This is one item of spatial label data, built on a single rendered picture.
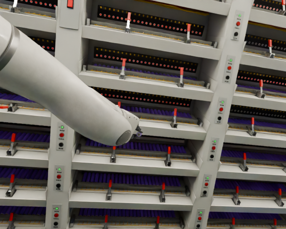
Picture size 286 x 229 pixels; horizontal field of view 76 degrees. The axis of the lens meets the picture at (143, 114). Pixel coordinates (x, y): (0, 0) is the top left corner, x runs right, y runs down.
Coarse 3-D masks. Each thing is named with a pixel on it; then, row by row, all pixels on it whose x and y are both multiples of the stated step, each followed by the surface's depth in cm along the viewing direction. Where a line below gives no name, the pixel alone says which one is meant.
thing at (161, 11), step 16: (96, 0) 89; (112, 0) 90; (128, 0) 91; (96, 16) 90; (160, 16) 94; (176, 16) 96; (192, 16) 97; (208, 16) 98; (32, 32) 88; (48, 32) 89; (112, 48) 94; (128, 48) 95; (144, 48) 96; (16, 128) 94
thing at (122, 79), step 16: (96, 48) 89; (80, 64) 76; (96, 64) 89; (112, 64) 92; (128, 64) 94; (144, 64) 95; (160, 64) 96; (176, 64) 97; (192, 64) 97; (96, 80) 77; (112, 80) 77; (128, 80) 79; (144, 80) 83; (160, 80) 88; (176, 80) 88; (192, 80) 89; (208, 80) 90; (176, 96) 83; (192, 96) 84; (208, 96) 85
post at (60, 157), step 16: (80, 0) 71; (80, 16) 71; (64, 32) 72; (80, 32) 72; (64, 48) 73; (80, 48) 74; (64, 64) 74; (64, 160) 80; (48, 176) 80; (64, 176) 81; (48, 192) 81; (64, 192) 82; (48, 208) 83; (64, 208) 84; (48, 224) 84; (64, 224) 85
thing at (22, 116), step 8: (0, 88) 88; (0, 112) 73; (8, 112) 74; (16, 112) 75; (24, 112) 76; (32, 112) 77; (40, 112) 78; (48, 112) 79; (0, 120) 75; (8, 120) 75; (16, 120) 76; (24, 120) 76; (32, 120) 76; (40, 120) 77; (48, 120) 77
